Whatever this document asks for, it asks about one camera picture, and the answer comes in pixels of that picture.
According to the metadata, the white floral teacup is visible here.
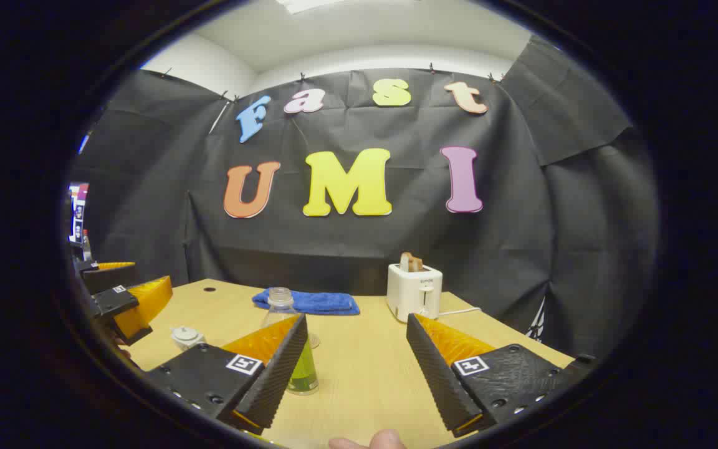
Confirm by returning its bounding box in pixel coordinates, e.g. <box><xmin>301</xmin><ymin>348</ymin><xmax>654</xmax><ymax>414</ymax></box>
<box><xmin>170</xmin><ymin>326</ymin><xmax>207</xmax><ymax>352</ymax></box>

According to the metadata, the computer monitor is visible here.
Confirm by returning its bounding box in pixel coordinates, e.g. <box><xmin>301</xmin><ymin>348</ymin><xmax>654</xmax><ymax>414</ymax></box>
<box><xmin>69</xmin><ymin>182</ymin><xmax>90</xmax><ymax>244</ymax></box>

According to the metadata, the green label water bottle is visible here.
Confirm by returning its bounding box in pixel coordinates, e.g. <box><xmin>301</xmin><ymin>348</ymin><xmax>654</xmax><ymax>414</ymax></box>
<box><xmin>262</xmin><ymin>287</ymin><xmax>320</xmax><ymax>396</ymax></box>

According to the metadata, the blue folded towel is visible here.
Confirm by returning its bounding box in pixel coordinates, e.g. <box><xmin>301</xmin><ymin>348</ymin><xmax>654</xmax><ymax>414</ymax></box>
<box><xmin>252</xmin><ymin>288</ymin><xmax>361</xmax><ymax>316</ymax></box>

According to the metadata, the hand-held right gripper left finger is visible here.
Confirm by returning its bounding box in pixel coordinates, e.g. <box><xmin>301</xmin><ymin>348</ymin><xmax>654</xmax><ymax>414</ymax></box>
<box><xmin>146</xmin><ymin>314</ymin><xmax>310</xmax><ymax>436</ymax></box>

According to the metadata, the white toaster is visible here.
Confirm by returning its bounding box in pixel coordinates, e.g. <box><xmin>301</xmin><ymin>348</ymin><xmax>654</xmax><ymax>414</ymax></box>
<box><xmin>386</xmin><ymin>263</ymin><xmax>443</xmax><ymax>323</ymax></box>

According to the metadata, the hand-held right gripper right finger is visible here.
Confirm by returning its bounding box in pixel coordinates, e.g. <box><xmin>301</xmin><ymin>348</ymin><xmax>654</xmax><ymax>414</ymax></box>
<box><xmin>406</xmin><ymin>313</ymin><xmax>578</xmax><ymax>438</ymax></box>

